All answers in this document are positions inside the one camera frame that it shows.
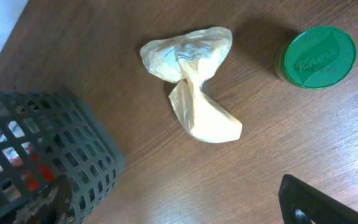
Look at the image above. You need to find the orange noodle packet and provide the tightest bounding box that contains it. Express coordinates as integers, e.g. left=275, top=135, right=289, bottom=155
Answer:
left=0, top=147, right=55, bottom=208

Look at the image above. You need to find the beige crumpled paper pouch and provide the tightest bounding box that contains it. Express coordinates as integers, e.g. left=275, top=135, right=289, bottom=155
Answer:
left=140, top=27, right=242, bottom=143

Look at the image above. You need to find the green lid seasoning jar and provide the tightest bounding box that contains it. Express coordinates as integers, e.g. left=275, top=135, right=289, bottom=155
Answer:
left=275, top=26, right=357, bottom=90

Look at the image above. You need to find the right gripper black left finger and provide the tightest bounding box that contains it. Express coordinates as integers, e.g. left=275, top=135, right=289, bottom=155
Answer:
left=12, top=175, right=73, bottom=224

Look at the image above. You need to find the grey plastic basket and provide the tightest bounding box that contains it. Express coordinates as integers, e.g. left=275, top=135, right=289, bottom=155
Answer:
left=0, top=91, right=125, bottom=223

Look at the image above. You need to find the white tissue pack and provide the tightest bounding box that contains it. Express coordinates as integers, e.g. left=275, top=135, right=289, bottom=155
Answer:
left=0, top=102, right=40, bottom=175

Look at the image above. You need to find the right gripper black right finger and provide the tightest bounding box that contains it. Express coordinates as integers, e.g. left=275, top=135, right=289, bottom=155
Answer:
left=278, top=174, right=358, bottom=224

